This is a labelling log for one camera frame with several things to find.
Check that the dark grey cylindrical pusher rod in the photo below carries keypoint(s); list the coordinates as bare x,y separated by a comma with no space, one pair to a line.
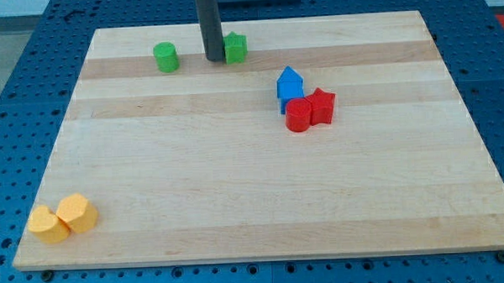
211,30

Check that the green star block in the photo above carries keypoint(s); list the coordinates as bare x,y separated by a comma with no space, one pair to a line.
235,48

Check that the red star block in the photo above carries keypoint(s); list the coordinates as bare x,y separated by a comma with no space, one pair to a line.
323,105

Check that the green cylinder block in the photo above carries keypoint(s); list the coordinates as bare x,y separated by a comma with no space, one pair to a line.
166,57

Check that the blue house-shaped block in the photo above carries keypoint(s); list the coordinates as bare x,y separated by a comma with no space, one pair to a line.
289,86

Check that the red cylinder block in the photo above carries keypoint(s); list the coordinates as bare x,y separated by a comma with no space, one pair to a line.
298,115

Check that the light wooden board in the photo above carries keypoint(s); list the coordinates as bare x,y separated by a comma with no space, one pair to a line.
197,166

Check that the yellow hexagon block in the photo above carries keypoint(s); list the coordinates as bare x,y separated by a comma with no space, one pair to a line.
78,213

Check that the yellow heart block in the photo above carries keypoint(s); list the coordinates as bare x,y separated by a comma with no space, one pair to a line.
46,226

